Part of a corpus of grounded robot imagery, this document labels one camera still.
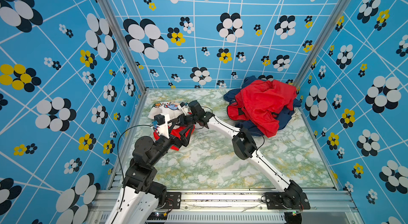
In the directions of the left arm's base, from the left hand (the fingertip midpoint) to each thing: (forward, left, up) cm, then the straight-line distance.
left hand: (185, 122), depth 65 cm
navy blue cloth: (+18, -54, -22) cm, 61 cm away
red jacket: (+19, -37, -8) cm, 42 cm away
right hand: (+17, +11, -27) cm, 34 cm away
